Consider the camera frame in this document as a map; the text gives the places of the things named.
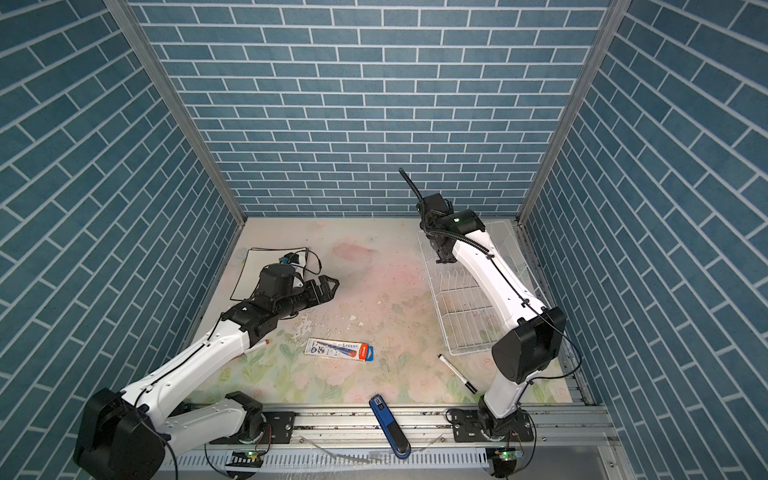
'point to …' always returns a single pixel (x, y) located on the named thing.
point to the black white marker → (457, 374)
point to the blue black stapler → (393, 432)
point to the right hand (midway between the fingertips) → (460, 240)
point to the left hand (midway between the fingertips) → (330, 286)
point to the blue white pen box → (339, 348)
